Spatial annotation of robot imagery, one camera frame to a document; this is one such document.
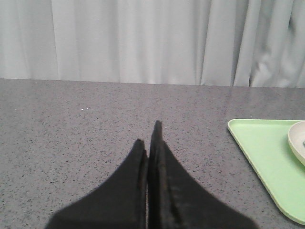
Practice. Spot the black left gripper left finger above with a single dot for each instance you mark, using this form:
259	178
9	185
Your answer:
118	203

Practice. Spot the light green serving tray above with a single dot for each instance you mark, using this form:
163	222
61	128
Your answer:
265	145

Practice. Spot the beige round plate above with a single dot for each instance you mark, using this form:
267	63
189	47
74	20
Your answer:
296	140

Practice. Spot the white curtain backdrop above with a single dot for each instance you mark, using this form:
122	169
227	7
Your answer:
200	42

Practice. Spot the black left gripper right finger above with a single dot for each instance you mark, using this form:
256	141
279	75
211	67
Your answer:
177	201

